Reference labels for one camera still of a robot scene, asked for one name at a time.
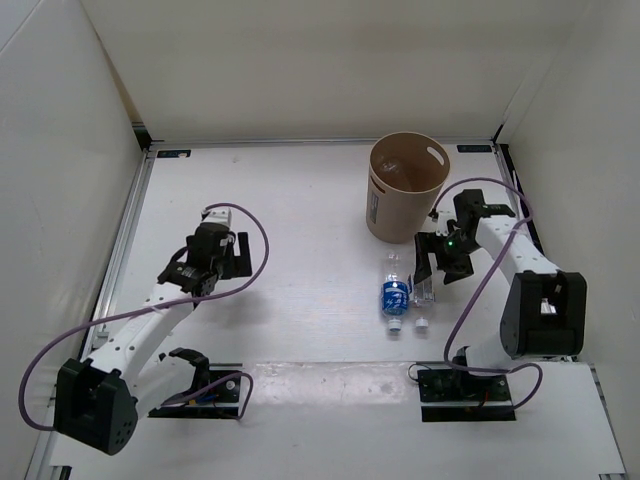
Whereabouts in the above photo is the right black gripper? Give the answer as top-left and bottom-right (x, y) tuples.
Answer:
(413, 231), (481, 285)

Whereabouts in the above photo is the small clear labelled bottle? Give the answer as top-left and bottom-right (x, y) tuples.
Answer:
(408, 275), (435, 334)

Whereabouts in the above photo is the clear plastic bottle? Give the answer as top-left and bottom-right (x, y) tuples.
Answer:
(376, 156), (406, 176)

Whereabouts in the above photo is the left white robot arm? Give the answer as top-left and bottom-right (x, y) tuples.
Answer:
(53, 208), (252, 455)

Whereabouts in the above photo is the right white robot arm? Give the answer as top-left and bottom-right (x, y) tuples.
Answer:
(414, 189), (587, 400)

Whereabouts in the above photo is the brown cylindrical bin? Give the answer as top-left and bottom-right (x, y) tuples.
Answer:
(365, 132), (451, 244)

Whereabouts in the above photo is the blue label plastic bottle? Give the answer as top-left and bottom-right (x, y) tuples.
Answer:
(380, 251), (410, 335)

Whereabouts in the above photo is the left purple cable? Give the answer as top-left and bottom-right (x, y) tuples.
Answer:
(18, 201), (271, 431)

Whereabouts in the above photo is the purple cable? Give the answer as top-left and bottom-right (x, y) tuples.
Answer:
(430, 177), (544, 411)
(18, 201), (271, 431)

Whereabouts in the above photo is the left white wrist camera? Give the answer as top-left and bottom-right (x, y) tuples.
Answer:
(200, 207), (232, 231)

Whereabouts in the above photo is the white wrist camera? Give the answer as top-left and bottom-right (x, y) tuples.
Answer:
(427, 210), (457, 237)
(200, 207), (232, 231)

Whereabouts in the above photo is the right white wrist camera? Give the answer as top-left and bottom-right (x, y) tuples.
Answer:
(427, 210), (457, 237)

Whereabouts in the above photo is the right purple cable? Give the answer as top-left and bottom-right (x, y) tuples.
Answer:
(430, 177), (544, 411)

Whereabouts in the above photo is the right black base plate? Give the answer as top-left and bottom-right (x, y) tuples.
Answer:
(407, 362), (516, 423)

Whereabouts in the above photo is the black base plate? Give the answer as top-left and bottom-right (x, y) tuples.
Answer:
(148, 376), (248, 420)
(407, 362), (516, 423)

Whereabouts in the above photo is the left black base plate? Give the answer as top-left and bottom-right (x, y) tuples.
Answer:
(148, 376), (248, 420)

